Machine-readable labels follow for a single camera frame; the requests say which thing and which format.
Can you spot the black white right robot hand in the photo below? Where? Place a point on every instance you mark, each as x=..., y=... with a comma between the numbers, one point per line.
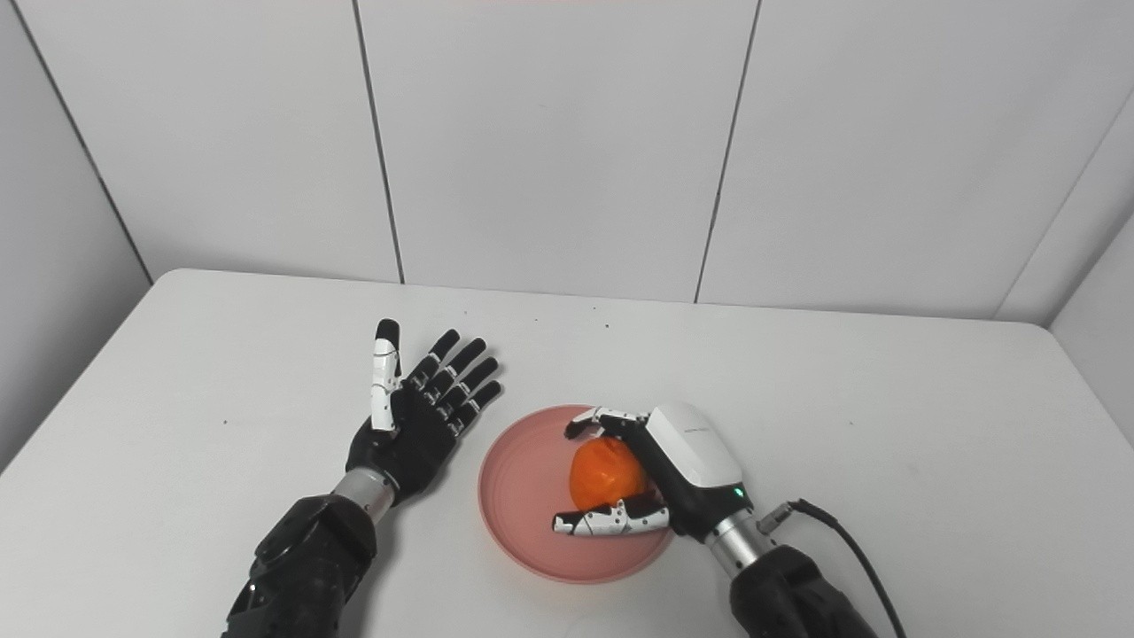
x=695, y=461

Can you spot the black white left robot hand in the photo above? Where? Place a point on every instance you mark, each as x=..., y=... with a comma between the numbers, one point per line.
x=416, y=443

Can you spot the orange fruit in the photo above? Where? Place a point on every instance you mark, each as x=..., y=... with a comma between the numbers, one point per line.
x=604, y=474

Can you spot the pink round plate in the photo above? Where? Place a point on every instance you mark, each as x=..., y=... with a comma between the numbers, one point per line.
x=523, y=496

